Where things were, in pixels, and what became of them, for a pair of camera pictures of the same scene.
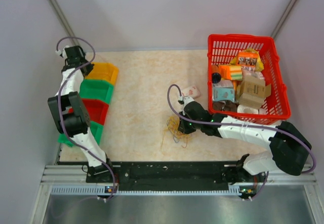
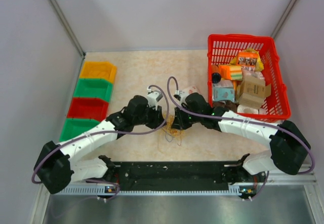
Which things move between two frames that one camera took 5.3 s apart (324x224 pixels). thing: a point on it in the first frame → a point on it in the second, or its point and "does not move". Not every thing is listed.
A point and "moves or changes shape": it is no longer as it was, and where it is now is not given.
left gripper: [89, 68] → [158, 118]
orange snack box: [247, 59] does not move
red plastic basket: [223, 48] does not move
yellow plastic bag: [259, 66] does not move
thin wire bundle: [172, 125] moves or changes shape
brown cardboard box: [252, 91] does not move
